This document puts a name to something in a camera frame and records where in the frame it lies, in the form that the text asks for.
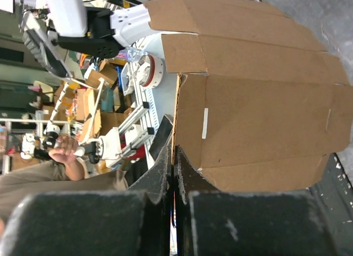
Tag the person's hand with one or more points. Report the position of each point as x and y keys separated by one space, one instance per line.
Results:
x=64 y=153

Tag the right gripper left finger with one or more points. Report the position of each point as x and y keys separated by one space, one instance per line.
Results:
x=155 y=181

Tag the brown cardboard box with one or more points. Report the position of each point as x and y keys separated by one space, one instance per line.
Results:
x=260 y=104

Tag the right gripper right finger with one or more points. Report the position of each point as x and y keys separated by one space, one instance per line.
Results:
x=187 y=177

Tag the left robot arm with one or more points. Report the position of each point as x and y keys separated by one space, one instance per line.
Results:
x=99 y=32

